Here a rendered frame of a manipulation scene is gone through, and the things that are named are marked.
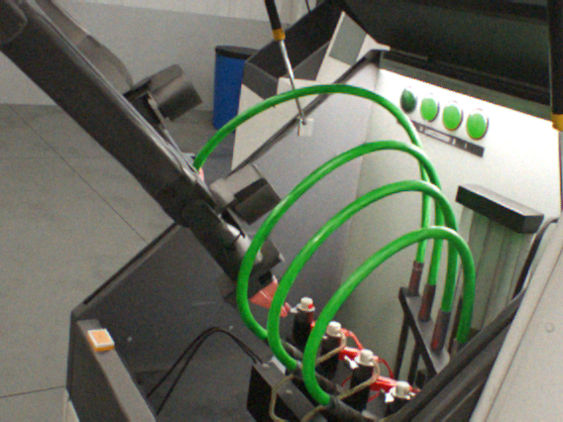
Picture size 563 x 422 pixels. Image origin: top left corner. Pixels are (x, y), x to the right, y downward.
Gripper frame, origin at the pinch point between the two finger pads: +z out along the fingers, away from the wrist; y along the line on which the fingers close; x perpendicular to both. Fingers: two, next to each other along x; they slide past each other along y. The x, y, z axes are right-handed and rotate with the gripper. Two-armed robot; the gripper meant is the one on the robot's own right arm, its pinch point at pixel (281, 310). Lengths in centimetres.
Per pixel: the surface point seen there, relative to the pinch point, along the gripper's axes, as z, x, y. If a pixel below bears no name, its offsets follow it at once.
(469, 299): 2.0, -21.9, 20.5
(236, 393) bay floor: 19.4, 19.9, -17.3
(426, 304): 11.5, -4.3, 17.8
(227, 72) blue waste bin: 105, 606, 52
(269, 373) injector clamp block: 8.3, 1.4, -7.6
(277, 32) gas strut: -26.5, 31.5, 26.8
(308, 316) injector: 3.1, -0.8, 2.7
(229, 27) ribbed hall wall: 91, 713, 88
